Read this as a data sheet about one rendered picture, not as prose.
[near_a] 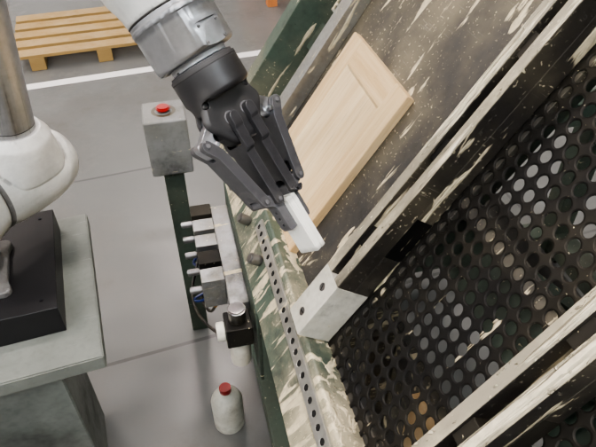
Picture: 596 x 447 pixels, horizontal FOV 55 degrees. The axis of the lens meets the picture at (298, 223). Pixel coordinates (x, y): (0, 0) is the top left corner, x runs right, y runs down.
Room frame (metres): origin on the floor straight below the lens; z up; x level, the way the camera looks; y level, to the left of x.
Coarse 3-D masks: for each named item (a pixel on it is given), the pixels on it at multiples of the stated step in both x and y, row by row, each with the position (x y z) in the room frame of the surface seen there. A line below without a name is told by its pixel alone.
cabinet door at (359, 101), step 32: (352, 64) 1.16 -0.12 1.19; (384, 64) 1.10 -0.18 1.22; (320, 96) 1.19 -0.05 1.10; (352, 96) 1.09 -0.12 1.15; (384, 96) 1.00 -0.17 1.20; (320, 128) 1.11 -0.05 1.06; (352, 128) 1.01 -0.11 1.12; (384, 128) 0.93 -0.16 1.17; (320, 160) 1.03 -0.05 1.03; (352, 160) 0.94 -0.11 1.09; (320, 192) 0.94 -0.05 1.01
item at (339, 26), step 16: (352, 0) 1.30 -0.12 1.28; (368, 0) 1.30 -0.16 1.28; (336, 16) 1.31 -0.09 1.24; (352, 16) 1.30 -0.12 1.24; (336, 32) 1.29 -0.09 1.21; (320, 48) 1.28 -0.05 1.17; (336, 48) 1.29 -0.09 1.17; (304, 64) 1.30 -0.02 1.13; (320, 64) 1.28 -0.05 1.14; (304, 80) 1.27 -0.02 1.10; (288, 96) 1.27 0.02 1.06; (304, 96) 1.27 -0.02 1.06; (288, 112) 1.26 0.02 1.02
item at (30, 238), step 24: (48, 216) 1.09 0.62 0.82; (0, 240) 0.99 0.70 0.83; (24, 240) 0.99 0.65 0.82; (48, 240) 1.00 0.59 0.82; (24, 264) 0.91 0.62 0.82; (48, 264) 0.91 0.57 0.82; (24, 288) 0.84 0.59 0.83; (48, 288) 0.84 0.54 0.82; (0, 312) 0.77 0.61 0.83; (24, 312) 0.77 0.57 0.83; (48, 312) 0.78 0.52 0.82; (0, 336) 0.74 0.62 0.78; (24, 336) 0.76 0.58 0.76
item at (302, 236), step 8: (288, 200) 0.48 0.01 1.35; (288, 208) 0.48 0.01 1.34; (296, 208) 0.48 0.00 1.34; (296, 216) 0.48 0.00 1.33; (304, 224) 0.47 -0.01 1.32; (296, 232) 0.48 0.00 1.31; (304, 232) 0.47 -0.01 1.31; (312, 232) 0.47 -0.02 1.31; (296, 240) 0.48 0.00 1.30; (304, 240) 0.47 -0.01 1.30; (312, 240) 0.47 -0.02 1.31; (304, 248) 0.47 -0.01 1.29; (312, 248) 0.47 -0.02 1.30
